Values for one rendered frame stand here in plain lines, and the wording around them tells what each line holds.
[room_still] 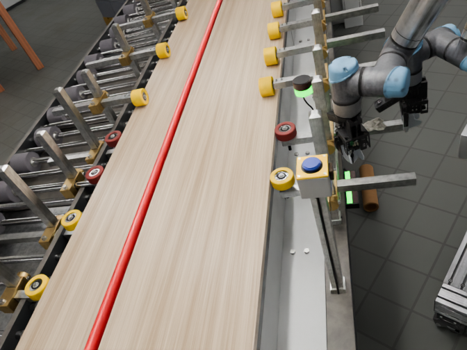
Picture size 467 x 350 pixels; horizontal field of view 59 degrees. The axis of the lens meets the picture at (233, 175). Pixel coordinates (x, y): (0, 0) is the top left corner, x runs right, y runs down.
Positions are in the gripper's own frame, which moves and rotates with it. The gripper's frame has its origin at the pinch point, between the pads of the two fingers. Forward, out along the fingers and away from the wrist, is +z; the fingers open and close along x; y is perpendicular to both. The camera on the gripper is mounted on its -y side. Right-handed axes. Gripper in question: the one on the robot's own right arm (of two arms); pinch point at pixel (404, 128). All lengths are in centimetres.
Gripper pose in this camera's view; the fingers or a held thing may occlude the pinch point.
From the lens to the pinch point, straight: 160.4
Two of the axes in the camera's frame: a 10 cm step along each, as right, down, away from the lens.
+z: 3.0, 6.9, 6.6
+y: 9.5, -1.2, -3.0
